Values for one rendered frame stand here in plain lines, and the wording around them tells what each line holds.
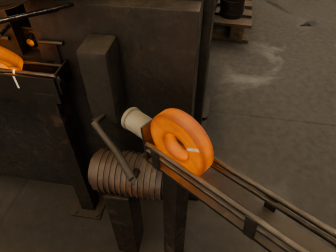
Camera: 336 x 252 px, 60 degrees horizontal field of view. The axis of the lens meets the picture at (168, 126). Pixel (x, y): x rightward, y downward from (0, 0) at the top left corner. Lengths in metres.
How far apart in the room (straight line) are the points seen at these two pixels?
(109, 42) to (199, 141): 0.36
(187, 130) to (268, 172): 1.01
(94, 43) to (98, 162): 0.31
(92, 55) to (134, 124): 0.19
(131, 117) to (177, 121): 0.17
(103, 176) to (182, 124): 0.35
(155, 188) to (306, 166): 0.98
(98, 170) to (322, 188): 1.08
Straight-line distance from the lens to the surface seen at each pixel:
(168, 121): 0.57
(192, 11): 0.74
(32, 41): 0.95
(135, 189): 0.80
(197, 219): 1.31
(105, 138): 0.80
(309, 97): 2.02
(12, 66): 0.88
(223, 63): 2.17
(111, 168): 0.81
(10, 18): 0.71
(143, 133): 0.64
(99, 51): 0.73
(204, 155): 0.56
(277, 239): 0.55
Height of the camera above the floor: 1.17
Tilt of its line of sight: 45 degrees down
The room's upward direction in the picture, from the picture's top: straight up
